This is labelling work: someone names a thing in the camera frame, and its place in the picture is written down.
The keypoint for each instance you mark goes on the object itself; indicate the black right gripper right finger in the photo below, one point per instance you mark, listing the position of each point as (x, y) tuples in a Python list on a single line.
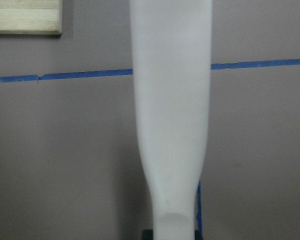
[(198, 235)]

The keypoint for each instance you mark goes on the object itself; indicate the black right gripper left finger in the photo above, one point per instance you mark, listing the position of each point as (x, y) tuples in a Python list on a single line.
[(147, 235)]

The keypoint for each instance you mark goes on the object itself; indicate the beige hand brush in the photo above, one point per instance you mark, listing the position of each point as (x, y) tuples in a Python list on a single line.
[(171, 54)]

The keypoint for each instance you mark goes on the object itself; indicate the bamboo cutting board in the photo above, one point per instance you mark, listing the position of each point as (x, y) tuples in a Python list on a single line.
[(33, 17)]

